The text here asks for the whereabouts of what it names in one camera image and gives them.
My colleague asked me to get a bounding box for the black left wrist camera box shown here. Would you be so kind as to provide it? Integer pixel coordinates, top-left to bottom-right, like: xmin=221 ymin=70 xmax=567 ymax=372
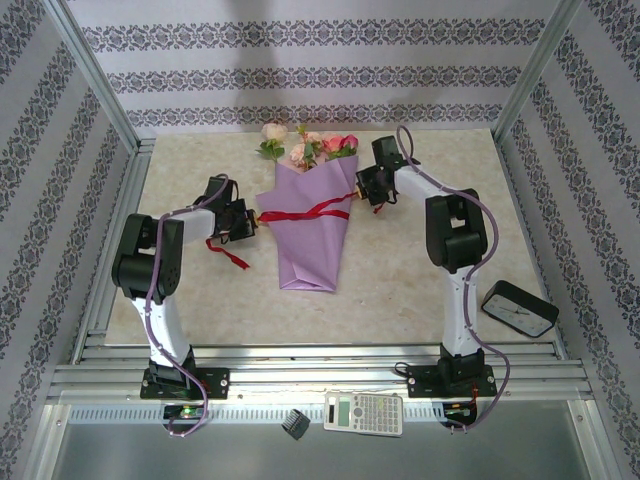
xmin=205 ymin=174 xmax=230 ymax=201

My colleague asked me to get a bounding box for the peach fake rose spray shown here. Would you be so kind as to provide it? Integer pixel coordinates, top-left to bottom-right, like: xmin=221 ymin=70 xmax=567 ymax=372
xmin=288 ymin=123 xmax=326 ymax=171

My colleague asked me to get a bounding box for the grey scientific calculator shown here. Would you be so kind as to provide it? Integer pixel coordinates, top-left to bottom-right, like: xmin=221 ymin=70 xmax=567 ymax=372
xmin=323 ymin=391 xmax=404 ymax=438

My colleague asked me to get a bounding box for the pink purple wrapping paper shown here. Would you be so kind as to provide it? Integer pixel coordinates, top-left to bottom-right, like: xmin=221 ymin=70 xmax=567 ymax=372
xmin=254 ymin=153 xmax=361 ymax=294

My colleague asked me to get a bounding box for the aluminium extrusion frame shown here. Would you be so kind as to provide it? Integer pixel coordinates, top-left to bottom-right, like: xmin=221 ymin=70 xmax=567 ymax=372
xmin=19 ymin=0 xmax=621 ymax=480

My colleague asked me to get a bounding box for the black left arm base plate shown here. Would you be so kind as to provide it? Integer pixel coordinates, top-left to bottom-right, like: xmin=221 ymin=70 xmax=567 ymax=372
xmin=141 ymin=367 xmax=231 ymax=401

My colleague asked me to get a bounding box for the red satin ribbon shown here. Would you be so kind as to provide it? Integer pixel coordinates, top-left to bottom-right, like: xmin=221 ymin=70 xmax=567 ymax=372
xmin=205 ymin=192 xmax=386 ymax=271

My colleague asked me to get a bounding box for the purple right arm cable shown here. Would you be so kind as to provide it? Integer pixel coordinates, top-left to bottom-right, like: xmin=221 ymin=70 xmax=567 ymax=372
xmin=396 ymin=124 xmax=512 ymax=435

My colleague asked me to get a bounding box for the black alarm clock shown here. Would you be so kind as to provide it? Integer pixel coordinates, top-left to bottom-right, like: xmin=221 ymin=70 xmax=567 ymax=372
xmin=481 ymin=279 xmax=560 ymax=339

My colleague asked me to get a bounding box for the coral fake rose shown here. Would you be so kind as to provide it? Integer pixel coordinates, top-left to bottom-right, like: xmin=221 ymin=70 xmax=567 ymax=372
xmin=322 ymin=133 xmax=347 ymax=161

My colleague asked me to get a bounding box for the small circuit board green light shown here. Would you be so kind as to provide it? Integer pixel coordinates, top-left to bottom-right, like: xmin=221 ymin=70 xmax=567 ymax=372
xmin=163 ymin=405 xmax=206 ymax=420

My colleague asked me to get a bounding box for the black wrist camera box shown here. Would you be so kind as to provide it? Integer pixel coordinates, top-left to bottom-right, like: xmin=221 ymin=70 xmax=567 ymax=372
xmin=371 ymin=136 xmax=405 ymax=169
xmin=205 ymin=174 xmax=230 ymax=201

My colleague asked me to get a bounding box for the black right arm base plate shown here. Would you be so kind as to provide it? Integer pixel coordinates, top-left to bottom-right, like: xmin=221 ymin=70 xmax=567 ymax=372
xmin=407 ymin=363 xmax=497 ymax=400

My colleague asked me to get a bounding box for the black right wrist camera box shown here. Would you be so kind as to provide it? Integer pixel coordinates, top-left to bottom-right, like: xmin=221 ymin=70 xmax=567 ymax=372
xmin=371 ymin=136 xmax=405 ymax=169

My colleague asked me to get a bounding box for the perforated metal cable tray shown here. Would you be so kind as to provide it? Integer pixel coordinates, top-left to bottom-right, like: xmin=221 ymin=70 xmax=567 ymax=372
xmin=67 ymin=402 xmax=576 ymax=425

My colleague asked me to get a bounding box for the black ribbed plastic clip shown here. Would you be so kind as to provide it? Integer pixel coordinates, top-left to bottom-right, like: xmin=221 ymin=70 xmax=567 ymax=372
xmin=280 ymin=408 xmax=311 ymax=441

